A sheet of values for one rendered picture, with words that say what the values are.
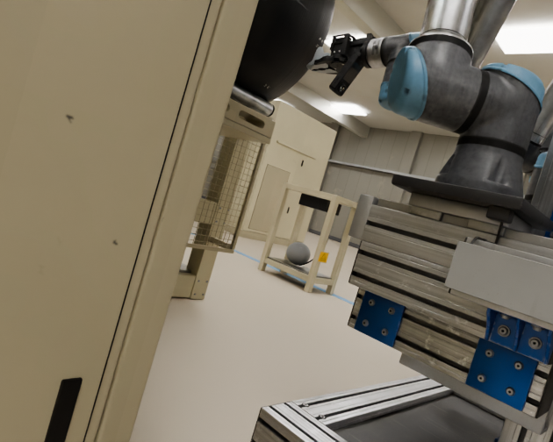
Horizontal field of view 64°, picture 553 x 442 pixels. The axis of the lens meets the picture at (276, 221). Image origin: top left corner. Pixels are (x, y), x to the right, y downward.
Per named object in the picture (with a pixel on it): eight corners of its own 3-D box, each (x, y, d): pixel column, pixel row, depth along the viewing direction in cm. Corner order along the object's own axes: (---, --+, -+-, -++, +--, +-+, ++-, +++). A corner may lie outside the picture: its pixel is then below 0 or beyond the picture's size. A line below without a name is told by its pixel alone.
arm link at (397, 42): (418, 54, 105) (426, 22, 106) (376, 59, 112) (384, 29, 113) (428, 72, 111) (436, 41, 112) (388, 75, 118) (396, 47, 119)
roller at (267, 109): (190, 57, 125) (183, 72, 126) (197, 62, 122) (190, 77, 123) (269, 102, 152) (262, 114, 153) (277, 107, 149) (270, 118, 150)
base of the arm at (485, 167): (529, 214, 82) (546, 162, 81) (506, 197, 71) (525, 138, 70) (450, 198, 92) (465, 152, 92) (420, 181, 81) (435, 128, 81)
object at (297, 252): (307, 292, 349) (337, 195, 345) (257, 268, 389) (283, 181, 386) (333, 295, 374) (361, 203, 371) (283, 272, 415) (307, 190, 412)
